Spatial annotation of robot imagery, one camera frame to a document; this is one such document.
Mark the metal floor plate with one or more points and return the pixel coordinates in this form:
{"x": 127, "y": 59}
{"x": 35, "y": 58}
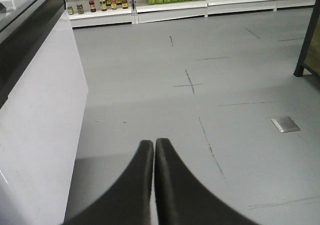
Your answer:
{"x": 285, "y": 125}

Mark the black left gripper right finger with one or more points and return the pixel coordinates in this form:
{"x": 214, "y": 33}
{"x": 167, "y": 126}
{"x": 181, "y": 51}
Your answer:
{"x": 181, "y": 199}

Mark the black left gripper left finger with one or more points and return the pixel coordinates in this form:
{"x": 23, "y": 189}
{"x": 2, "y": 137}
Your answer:
{"x": 127, "y": 201}

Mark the black display stand leg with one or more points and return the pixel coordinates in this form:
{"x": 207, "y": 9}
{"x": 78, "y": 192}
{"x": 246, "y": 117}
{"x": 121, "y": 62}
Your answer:
{"x": 309, "y": 57}

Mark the white store shelf unit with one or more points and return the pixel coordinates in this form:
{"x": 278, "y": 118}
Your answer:
{"x": 88, "y": 12}

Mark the white chest freezer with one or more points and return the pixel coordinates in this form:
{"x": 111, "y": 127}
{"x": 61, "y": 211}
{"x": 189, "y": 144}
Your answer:
{"x": 43, "y": 94}

